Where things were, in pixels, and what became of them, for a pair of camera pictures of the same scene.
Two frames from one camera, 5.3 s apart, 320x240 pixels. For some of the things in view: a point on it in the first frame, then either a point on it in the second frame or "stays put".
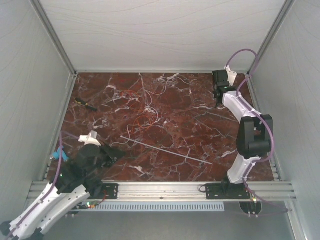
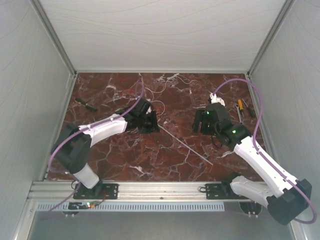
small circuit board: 91,204 stays put
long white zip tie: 165,149 -> 184,143
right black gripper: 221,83 -> 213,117
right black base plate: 227,191 stays put
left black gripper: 113,152 -> 153,127
